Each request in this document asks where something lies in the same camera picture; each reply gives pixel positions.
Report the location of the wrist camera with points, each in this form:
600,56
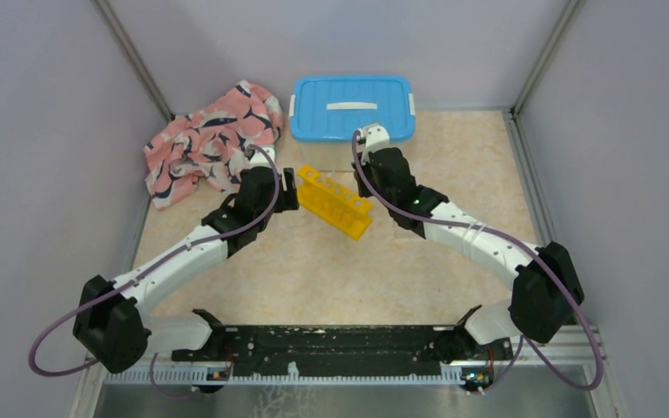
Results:
261,156
372,138

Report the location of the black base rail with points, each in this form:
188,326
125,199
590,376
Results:
357,351

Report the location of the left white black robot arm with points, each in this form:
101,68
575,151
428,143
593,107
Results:
118,328

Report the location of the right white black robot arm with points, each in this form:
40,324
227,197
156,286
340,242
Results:
539,277

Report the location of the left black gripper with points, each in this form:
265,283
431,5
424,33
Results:
287,198

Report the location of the yellow test tube rack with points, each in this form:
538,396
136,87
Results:
341,208

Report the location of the blue plastic bin lid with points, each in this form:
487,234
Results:
329,108

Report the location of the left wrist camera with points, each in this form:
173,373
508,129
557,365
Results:
261,156

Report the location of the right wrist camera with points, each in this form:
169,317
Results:
372,138

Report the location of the pink patterned cloth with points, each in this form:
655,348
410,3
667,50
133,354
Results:
209,144

